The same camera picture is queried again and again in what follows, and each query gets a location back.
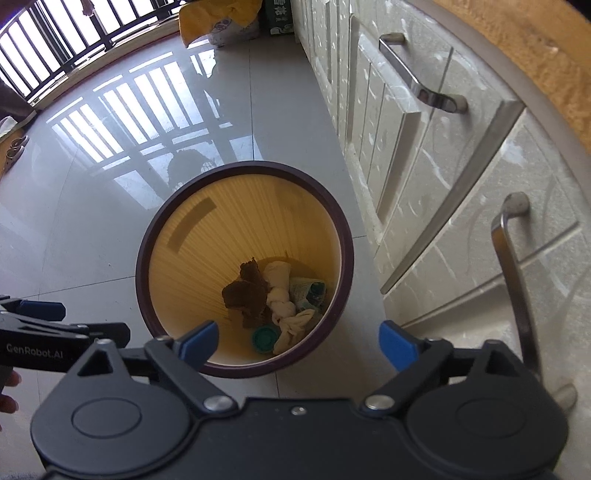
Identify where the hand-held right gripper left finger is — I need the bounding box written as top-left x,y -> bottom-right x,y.
67,322 -> 238,414

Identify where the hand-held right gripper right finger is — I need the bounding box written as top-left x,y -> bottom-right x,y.
355,320 -> 532,414

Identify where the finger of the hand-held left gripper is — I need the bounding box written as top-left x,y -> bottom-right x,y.
0,313 -> 131,346
0,298 -> 65,322

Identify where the teal bottle cap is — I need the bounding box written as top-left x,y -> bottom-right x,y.
252,324 -> 279,354

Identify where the white twisted cloth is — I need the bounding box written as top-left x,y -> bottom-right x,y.
263,261 -> 317,356

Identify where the yellow bin with dark rim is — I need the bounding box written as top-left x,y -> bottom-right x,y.
135,161 -> 355,379

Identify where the teal snack wrapper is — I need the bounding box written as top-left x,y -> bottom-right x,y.
288,275 -> 327,315

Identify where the person's left hand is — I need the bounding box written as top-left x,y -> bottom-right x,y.
0,369 -> 22,432

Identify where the cream bed drawer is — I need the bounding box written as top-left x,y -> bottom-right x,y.
379,108 -> 591,407
346,28 -> 526,245

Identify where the dark brown curtain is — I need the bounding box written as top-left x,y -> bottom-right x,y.
0,76 -> 38,134

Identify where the cream bed base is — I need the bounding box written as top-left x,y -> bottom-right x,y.
292,0 -> 591,416

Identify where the black window railing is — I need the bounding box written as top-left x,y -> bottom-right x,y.
0,0 -> 185,104

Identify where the white printed bag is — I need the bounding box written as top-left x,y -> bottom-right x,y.
209,16 -> 260,47

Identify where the yellow cloth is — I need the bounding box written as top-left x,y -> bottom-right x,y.
178,0 -> 262,48

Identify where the green carton box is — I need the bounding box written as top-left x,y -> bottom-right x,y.
264,0 -> 296,35

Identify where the metal drawer handle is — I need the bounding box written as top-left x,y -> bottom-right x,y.
379,32 -> 469,114
490,191 -> 578,409

